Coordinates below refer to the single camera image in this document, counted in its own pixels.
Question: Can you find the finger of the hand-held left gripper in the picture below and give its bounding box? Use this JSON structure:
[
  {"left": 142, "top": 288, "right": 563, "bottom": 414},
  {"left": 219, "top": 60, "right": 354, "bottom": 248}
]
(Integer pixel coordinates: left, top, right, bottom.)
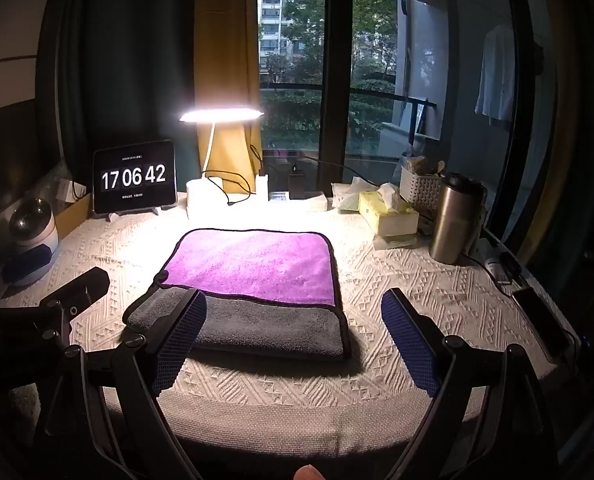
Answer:
[{"left": 40, "top": 267, "right": 111, "bottom": 312}]

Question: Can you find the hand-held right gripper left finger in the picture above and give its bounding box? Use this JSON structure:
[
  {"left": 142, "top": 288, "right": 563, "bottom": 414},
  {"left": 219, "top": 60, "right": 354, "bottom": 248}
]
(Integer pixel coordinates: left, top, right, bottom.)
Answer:
[{"left": 64, "top": 287, "right": 208, "bottom": 480}]

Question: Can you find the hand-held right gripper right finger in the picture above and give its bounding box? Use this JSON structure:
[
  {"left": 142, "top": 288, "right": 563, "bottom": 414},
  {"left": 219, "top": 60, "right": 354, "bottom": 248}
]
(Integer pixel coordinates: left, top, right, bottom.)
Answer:
[{"left": 381, "top": 287, "right": 560, "bottom": 480}]

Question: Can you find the grey towel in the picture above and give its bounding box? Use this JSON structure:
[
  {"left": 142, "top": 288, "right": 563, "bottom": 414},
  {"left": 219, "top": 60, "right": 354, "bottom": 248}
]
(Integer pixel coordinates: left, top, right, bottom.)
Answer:
[{"left": 123, "top": 280, "right": 354, "bottom": 361}]

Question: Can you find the purple towel black trim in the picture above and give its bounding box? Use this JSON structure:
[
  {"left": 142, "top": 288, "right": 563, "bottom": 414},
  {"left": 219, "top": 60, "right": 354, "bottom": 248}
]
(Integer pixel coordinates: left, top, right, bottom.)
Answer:
[{"left": 158, "top": 228, "right": 339, "bottom": 308}]

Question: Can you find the white textured tablecloth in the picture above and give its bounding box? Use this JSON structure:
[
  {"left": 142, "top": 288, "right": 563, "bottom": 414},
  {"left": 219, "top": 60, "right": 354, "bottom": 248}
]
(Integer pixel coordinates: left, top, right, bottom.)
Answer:
[{"left": 0, "top": 190, "right": 585, "bottom": 461}]

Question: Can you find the white and blue round speaker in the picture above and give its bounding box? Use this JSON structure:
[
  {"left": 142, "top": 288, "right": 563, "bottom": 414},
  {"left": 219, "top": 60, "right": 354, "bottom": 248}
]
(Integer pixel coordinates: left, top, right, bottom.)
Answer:
[{"left": 2, "top": 197, "right": 60, "bottom": 288}]

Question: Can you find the brown cardboard box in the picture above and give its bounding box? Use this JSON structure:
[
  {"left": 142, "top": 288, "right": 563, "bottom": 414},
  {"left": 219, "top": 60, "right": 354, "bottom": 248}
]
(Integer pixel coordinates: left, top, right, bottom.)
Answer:
[{"left": 52, "top": 192, "right": 95, "bottom": 238}]

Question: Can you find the white tablet stand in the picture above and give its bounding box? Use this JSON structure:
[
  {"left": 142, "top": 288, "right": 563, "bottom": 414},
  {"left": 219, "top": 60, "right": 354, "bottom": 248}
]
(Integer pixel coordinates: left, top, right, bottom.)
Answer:
[{"left": 104, "top": 202, "right": 163, "bottom": 223}]

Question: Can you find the white small bottle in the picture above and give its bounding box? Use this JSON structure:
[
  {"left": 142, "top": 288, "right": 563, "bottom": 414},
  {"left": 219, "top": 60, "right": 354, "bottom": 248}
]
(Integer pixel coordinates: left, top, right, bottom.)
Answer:
[{"left": 482, "top": 240, "right": 508, "bottom": 282}]

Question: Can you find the tablet clock display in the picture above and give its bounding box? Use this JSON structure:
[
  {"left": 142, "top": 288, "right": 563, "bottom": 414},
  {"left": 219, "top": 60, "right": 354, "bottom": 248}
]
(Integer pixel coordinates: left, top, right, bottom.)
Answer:
[{"left": 92, "top": 139, "right": 179, "bottom": 217}]

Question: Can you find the stainless steel tumbler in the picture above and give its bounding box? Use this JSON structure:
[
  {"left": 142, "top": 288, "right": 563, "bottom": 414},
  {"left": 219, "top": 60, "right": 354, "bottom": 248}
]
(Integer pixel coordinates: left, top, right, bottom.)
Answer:
[{"left": 428, "top": 172, "right": 485, "bottom": 265}]

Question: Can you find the yellow tissue box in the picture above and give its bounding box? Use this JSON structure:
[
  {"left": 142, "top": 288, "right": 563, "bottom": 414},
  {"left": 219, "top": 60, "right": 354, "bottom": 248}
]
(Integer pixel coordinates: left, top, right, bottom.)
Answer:
[{"left": 358, "top": 182, "right": 420, "bottom": 236}]

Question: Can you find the black phone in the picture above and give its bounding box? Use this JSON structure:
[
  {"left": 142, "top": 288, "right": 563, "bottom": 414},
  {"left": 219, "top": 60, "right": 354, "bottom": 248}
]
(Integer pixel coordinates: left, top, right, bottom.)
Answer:
[{"left": 512, "top": 287, "right": 571, "bottom": 362}]

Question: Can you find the white desk lamp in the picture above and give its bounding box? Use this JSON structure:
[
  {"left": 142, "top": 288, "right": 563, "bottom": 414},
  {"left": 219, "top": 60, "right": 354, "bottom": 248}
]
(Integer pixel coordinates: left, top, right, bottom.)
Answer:
[{"left": 178, "top": 106, "right": 266, "bottom": 221}]

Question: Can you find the white plastic basket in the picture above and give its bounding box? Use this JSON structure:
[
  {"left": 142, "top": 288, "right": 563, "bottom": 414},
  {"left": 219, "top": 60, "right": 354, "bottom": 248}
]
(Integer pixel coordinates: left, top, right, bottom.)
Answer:
[{"left": 399, "top": 152, "right": 448, "bottom": 214}]

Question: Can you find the white tissue pack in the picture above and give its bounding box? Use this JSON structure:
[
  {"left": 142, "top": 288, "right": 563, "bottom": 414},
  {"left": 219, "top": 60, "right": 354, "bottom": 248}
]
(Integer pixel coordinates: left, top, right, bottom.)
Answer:
[{"left": 331, "top": 177, "right": 380, "bottom": 212}]

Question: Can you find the white flat packet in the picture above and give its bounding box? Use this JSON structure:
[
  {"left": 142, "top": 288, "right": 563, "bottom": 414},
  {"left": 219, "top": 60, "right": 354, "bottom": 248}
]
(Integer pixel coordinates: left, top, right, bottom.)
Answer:
[{"left": 289, "top": 192, "right": 330, "bottom": 212}]

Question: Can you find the black power adapter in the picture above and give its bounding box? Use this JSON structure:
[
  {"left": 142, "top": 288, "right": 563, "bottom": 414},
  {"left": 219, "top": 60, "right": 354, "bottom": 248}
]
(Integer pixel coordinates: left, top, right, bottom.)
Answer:
[{"left": 288, "top": 162, "right": 308, "bottom": 200}]

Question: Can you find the dark curtain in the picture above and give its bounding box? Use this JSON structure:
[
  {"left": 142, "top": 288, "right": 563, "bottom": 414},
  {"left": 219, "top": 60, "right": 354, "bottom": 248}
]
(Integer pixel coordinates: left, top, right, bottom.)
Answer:
[{"left": 57, "top": 0, "right": 201, "bottom": 197}]

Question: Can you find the yellow curtain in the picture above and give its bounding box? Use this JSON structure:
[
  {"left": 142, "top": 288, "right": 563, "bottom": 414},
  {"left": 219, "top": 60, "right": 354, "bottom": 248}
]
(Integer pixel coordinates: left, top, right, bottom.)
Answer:
[{"left": 193, "top": 0, "right": 264, "bottom": 194}]

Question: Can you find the white hanging shirt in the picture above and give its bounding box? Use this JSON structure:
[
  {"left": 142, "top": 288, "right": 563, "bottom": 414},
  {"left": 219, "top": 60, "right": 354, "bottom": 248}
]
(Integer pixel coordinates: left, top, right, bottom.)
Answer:
[{"left": 474, "top": 25, "right": 518, "bottom": 125}]

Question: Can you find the black lamp cable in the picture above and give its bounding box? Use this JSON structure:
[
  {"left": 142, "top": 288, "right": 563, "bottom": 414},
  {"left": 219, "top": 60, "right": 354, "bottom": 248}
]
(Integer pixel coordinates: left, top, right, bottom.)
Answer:
[{"left": 201, "top": 145, "right": 267, "bottom": 207}]

